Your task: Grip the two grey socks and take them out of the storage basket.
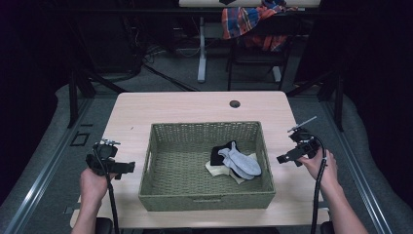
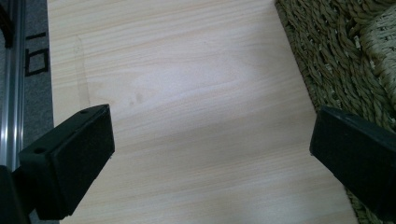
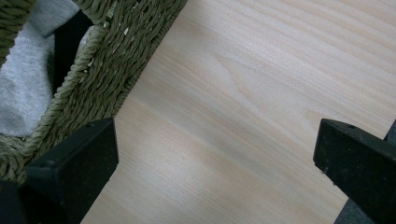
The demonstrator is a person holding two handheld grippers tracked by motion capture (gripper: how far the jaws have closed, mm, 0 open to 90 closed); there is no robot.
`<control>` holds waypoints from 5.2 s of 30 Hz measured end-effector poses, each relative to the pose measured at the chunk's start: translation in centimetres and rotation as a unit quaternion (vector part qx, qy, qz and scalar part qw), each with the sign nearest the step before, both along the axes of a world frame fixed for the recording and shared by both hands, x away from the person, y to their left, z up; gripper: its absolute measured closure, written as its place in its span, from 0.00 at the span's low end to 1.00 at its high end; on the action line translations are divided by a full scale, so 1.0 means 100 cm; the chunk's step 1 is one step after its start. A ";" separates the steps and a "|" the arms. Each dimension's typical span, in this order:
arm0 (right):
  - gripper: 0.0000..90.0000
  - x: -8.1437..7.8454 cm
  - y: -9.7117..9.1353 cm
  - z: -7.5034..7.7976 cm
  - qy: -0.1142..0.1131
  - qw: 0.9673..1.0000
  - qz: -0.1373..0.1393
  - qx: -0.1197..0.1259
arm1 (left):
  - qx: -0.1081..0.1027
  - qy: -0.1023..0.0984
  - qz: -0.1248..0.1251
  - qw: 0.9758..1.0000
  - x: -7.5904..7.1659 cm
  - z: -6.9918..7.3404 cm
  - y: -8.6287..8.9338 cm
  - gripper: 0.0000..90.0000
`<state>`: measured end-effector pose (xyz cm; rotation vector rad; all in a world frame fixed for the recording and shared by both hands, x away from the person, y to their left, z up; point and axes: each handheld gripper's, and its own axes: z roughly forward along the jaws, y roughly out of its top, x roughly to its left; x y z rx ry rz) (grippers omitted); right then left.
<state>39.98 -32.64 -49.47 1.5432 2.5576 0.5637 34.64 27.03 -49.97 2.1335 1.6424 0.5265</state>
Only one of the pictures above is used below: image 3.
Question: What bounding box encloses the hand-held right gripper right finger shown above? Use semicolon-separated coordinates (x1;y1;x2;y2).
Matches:
313;118;396;224

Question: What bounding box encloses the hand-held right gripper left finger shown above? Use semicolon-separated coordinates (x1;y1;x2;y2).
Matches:
19;117;120;224

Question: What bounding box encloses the grey cloth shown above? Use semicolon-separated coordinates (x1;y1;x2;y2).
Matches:
0;0;94;138

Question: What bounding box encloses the green woven basket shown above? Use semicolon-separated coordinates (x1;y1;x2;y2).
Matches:
0;0;189;185

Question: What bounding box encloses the black cloth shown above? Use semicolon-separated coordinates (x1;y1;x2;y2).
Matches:
50;9;95;96

